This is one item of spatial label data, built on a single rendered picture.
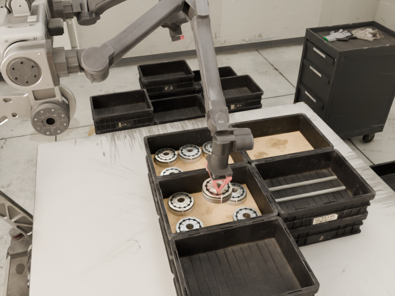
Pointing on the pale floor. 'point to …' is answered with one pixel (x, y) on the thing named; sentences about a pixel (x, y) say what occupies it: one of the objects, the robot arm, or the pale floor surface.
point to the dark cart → (348, 79)
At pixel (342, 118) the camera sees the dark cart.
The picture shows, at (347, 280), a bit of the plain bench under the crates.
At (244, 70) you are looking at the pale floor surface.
